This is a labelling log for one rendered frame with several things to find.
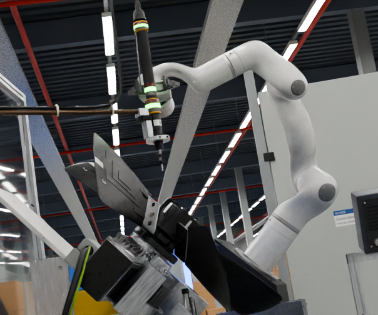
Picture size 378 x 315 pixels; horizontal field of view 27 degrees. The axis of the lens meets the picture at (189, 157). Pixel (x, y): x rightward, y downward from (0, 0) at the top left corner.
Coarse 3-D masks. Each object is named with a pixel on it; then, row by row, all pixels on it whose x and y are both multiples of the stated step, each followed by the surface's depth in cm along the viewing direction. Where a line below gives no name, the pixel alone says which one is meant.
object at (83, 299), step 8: (80, 296) 252; (88, 296) 252; (80, 304) 252; (88, 304) 251; (96, 304) 251; (104, 304) 251; (112, 304) 251; (80, 312) 251; (88, 312) 251; (96, 312) 251; (104, 312) 251; (112, 312) 250
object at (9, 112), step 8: (0, 112) 204; (8, 112) 205; (16, 112) 206; (24, 112) 207; (32, 112) 208; (40, 112) 210; (48, 112) 211; (56, 112) 212; (64, 112) 213; (72, 112) 215; (80, 112) 216; (88, 112) 217; (96, 112) 218; (104, 112) 220; (120, 112) 222; (128, 112) 224; (136, 112) 225
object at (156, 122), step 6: (138, 6) 234; (138, 12) 232; (144, 12) 234; (138, 18) 232; (144, 18) 235; (150, 114) 227; (156, 114) 227; (156, 120) 226; (156, 126) 226; (156, 132) 226; (162, 132) 227; (156, 144) 226; (162, 144) 226; (156, 150) 226
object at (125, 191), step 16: (96, 144) 194; (112, 160) 196; (96, 176) 185; (112, 176) 193; (128, 176) 200; (112, 192) 190; (128, 192) 197; (144, 192) 204; (112, 208) 188; (128, 208) 196; (144, 208) 203
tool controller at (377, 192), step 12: (360, 192) 254; (372, 192) 250; (360, 204) 249; (372, 204) 248; (360, 216) 249; (372, 216) 248; (360, 228) 250; (372, 228) 249; (360, 240) 254; (372, 240) 249; (372, 252) 250
